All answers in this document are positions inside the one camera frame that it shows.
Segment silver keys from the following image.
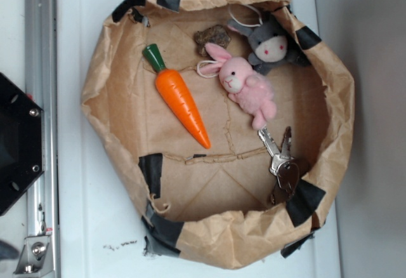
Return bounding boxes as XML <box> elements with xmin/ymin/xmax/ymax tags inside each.
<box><xmin>258</xmin><ymin>126</ymin><xmax>300</xmax><ymax>205</ymax></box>

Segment pink plush bunny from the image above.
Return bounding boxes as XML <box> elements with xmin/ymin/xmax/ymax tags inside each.
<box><xmin>197</xmin><ymin>43</ymin><xmax>277</xmax><ymax>130</ymax></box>

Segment metal corner bracket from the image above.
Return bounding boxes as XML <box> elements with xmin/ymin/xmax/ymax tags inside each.
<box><xmin>13</xmin><ymin>235</ymin><xmax>53</xmax><ymax>277</ymax></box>

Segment aluminium rail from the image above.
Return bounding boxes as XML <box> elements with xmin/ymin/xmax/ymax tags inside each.
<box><xmin>25</xmin><ymin>0</ymin><xmax>61</xmax><ymax>277</ymax></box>

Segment brown paper bag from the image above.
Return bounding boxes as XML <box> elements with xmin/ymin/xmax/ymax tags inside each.
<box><xmin>81</xmin><ymin>0</ymin><xmax>355</xmax><ymax>269</ymax></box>

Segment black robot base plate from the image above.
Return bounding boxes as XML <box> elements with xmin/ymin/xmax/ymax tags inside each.
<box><xmin>1</xmin><ymin>74</ymin><xmax>44</xmax><ymax>215</ymax></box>

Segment brown rock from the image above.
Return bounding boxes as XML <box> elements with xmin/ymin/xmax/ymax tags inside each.
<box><xmin>193</xmin><ymin>25</ymin><xmax>232</xmax><ymax>56</ymax></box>

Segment orange toy carrot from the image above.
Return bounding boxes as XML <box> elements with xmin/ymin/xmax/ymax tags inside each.
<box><xmin>142</xmin><ymin>44</ymin><xmax>211</xmax><ymax>149</ymax></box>

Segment grey plush donkey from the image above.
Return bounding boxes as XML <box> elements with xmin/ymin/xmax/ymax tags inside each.
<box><xmin>227</xmin><ymin>5</ymin><xmax>311</xmax><ymax>76</ymax></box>

